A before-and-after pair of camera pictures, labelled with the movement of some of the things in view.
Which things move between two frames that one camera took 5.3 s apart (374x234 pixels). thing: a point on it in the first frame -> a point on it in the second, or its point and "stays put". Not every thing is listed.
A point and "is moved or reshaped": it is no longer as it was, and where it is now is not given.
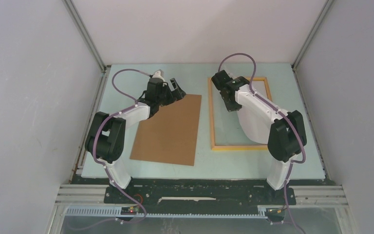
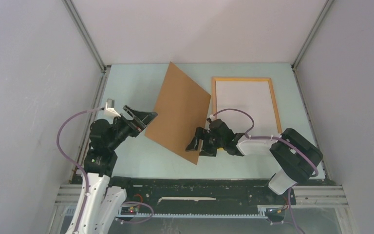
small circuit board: [131, 210] stays put
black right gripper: [233, 107] -> [201, 133]
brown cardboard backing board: [170, 136] is moved or reshaped
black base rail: [199, 193] stays put
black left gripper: [177, 94] -> [141, 119]
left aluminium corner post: [73, 12] stays put
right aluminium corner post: [312, 32] stays put
